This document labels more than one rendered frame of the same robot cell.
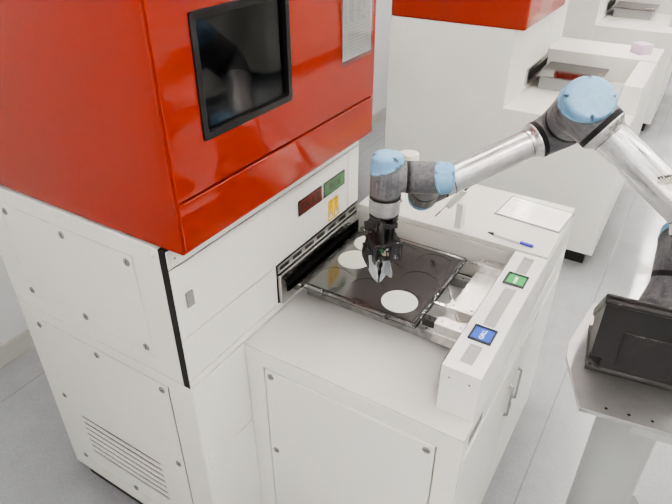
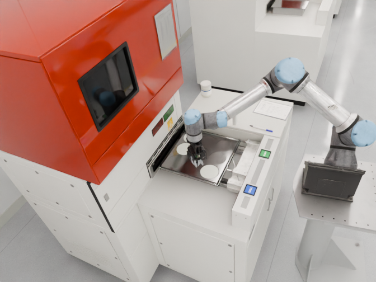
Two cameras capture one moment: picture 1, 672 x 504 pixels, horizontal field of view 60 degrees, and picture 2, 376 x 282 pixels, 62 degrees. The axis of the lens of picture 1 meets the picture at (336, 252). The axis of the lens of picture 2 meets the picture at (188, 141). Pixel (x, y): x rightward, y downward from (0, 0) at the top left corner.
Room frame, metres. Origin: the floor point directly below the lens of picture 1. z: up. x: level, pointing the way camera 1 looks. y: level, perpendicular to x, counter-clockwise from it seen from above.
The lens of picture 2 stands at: (0.13, -0.08, 2.21)
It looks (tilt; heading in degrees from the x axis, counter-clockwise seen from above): 43 degrees down; 0
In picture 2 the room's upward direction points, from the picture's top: 8 degrees counter-clockwise
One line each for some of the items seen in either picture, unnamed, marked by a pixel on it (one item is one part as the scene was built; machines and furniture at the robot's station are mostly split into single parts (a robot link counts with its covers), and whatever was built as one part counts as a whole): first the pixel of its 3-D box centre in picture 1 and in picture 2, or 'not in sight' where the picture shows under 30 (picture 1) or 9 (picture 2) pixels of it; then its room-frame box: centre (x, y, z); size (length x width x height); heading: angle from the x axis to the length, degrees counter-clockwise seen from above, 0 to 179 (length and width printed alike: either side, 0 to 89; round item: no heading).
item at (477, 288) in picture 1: (471, 305); (244, 167); (1.29, -0.38, 0.87); 0.36 x 0.08 x 0.03; 149
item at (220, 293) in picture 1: (282, 244); (147, 151); (1.37, 0.15, 1.02); 0.82 x 0.03 x 0.40; 149
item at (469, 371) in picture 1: (496, 327); (257, 179); (1.17, -0.42, 0.89); 0.55 x 0.09 x 0.14; 149
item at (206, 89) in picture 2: (408, 165); (206, 89); (1.90, -0.26, 1.01); 0.07 x 0.07 x 0.10
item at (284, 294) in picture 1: (321, 253); (168, 147); (1.51, 0.04, 0.89); 0.44 x 0.02 x 0.10; 149
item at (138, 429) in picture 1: (213, 362); (123, 200); (1.55, 0.44, 0.41); 0.82 x 0.71 x 0.82; 149
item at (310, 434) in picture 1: (416, 386); (224, 198); (1.43, -0.27, 0.41); 0.97 x 0.64 x 0.82; 149
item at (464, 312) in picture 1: (462, 311); (240, 173); (1.23, -0.34, 0.89); 0.08 x 0.03 x 0.03; 59
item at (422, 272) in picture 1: (384, 270); (200, 153); (1.42, -0.14, 0.90); 0.34 x 0.34 x 0.01; 59
